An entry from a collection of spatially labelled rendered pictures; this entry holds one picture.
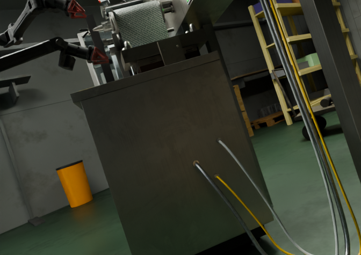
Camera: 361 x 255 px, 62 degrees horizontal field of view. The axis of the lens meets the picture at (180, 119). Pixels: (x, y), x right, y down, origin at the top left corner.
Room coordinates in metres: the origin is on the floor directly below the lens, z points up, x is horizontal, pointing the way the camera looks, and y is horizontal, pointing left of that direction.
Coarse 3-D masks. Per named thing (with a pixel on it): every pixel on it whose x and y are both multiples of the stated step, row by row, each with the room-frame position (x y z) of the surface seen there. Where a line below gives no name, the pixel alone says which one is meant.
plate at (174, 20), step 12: (168, 0) 1.69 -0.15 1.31; (180, 0) 1.49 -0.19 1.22; (192, 0) 1.34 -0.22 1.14; (204, 0) 1.38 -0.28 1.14; (216, 0) 1.43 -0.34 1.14; (228, 0) 1.48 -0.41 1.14; (180, 12) 1.55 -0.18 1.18; (192, 12) 1.49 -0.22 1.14; (204, 12) 1.55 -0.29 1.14; (216, 12) 1.62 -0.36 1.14; (168, 24) 1.85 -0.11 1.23; (180, 24) 1.61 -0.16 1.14; (204, 24) 1.76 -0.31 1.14
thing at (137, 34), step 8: (160, 16) 1.58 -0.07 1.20; (128, 24) 1.54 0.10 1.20; (136, 24) 1.55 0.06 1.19; (144, 24) 1.56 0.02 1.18; (152, 24) 1.57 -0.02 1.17; (160, 24) 1.57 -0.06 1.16; (120, 32) 1.53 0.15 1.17; (128, 32) 1.54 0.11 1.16; (136, 32) 1.55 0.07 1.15; (144, 32) 1.56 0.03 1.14; (152, 32) 1.56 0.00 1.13; (160, 32) 1.57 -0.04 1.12; (128, 40) 1.54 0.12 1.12; (136, 40) 1.55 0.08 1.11; (144, 40) 1.55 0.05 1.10; (152, 40) 1.56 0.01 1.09
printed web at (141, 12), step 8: (128, 8) 1.56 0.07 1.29; (136, 8) 1.56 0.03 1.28; (144, 8) 1.57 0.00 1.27; (152, 8) 1.57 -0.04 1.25; (120, 16) 1.54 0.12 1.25; (128, 16) 1.55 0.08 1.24; (136, 16) 1.55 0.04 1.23; (144, 16) 1.56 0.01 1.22; (152, 16) 1.57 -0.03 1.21; (120, 24) 1.54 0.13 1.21
